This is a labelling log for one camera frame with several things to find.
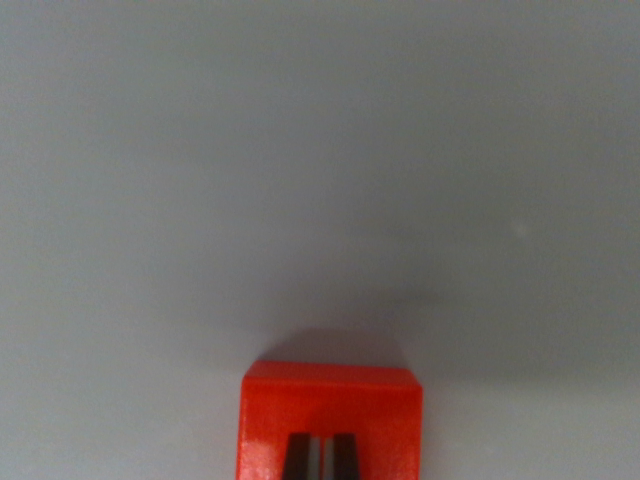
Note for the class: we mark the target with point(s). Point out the red cube block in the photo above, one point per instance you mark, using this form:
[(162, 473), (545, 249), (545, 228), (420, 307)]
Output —
[(330, 405)]

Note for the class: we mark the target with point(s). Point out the white plastic bin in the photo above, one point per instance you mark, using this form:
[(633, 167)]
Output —
[(320, 175)]

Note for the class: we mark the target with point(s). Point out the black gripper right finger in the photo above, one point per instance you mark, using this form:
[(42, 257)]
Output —
[(345, 460)]

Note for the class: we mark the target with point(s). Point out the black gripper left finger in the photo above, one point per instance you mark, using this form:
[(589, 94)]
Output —
[(297, 460)]

